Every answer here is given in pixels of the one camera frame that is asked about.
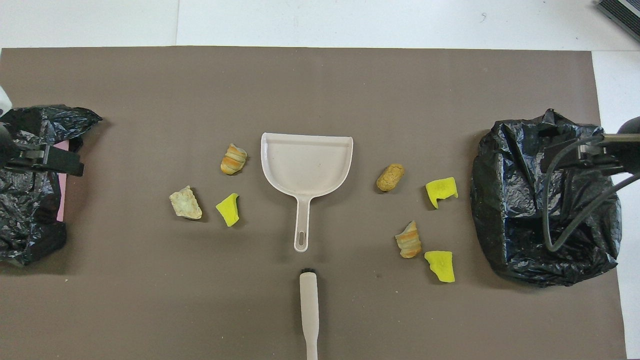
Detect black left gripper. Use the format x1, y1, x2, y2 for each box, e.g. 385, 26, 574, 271
0, 145, 84, 177

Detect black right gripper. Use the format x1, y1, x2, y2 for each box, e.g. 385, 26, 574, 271
542, 134, 640, 176

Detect yellow sponge piece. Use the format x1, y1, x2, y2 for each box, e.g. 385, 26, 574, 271
215, 192, 241, 228
424, 250, 456, 284
425, 176, 459, 210

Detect toy croissant pale underside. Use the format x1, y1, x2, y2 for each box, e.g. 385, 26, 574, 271
169, 185, 203, 220

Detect striped toy croissant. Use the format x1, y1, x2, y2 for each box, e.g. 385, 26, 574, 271
220, 143, 249, 176
394, 220, 423, 259

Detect brown toy nugget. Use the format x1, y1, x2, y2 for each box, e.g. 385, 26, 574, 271
376, 163, 406, 193

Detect beige plastic dustpan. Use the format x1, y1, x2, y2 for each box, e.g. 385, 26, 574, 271
260, 132, 354, 253

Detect beige hand brush black bristles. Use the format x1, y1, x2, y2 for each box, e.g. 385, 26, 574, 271
299, 268, 320, 360

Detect pink plastic bin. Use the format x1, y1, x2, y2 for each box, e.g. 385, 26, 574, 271
54, 140, 71, 222

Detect black trash bag liner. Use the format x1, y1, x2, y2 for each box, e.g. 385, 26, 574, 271
0, 104, 103, 266
470, 108, 623, 288

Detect dark ribbed device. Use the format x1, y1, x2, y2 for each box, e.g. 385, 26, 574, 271
595, 0, 640, 29

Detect brown table mat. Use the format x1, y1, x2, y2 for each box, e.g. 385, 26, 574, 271
0, 46, 628, 360

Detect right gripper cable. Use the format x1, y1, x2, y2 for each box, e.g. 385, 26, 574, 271
543, 135, 640, 252

